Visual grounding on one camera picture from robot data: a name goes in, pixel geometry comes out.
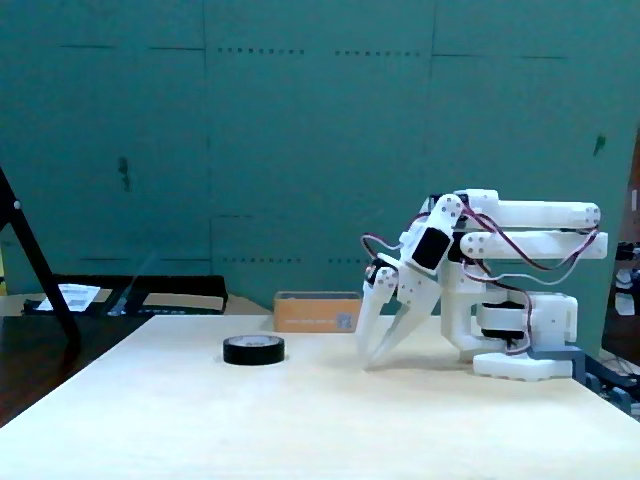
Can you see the black tape roll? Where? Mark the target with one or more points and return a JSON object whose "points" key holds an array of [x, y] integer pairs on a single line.
{"points": [[252, 354]]}

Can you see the metal tray with orange sides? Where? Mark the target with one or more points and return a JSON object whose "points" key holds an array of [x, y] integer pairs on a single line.
{"points": [[312, 317]]}

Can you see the grey table clamp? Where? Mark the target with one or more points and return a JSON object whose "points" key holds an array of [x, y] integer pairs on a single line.
{"points": [[560, 354]]}

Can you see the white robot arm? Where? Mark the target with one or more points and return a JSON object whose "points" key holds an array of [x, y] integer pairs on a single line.
{"points": [[540, 212]]}

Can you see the grey slanted rod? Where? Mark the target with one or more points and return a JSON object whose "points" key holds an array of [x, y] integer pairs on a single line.
{"points": [[122, 302]]}

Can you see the black slanted stand leg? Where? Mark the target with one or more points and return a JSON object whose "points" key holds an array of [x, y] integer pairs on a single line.
{"points": [[37, 250]]}

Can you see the black and white device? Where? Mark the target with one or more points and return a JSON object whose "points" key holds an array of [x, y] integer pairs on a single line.
{"points": [[627, 295]]}

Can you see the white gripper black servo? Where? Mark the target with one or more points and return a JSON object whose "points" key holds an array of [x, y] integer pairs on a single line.
{"points": [[411, 291]]}

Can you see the white printed paper label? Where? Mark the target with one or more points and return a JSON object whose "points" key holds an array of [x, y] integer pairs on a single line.
{"points": [[80, 296]]}

